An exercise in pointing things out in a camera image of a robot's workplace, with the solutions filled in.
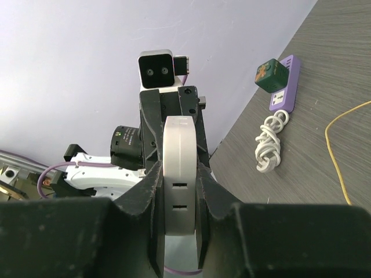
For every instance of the white square charger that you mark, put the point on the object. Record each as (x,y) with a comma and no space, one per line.
(179,175)

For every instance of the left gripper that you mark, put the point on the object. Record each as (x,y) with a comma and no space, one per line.
(155,107)

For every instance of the purple power strip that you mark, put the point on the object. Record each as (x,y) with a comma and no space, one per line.
(285,98)

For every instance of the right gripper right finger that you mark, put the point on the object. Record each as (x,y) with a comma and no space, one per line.
(236,239)

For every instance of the dark green cube socket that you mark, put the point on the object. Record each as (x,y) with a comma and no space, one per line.
(272,76)

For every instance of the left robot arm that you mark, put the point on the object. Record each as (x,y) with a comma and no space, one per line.
(134,150)

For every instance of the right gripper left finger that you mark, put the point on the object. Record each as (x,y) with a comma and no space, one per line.
(87,236)

